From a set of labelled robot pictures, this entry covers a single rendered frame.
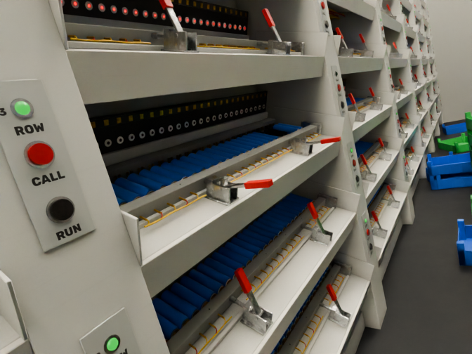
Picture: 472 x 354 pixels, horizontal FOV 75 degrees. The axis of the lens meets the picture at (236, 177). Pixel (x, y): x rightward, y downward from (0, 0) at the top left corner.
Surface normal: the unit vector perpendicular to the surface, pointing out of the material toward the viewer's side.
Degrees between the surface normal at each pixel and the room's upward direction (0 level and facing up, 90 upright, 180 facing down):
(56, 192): 90
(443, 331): 0
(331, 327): 21
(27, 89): 90
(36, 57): 90
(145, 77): 111
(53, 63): 90
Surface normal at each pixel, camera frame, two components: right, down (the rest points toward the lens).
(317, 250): 0.04, -0.92
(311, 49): -0.57, 0.29
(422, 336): -0.25, -0.95
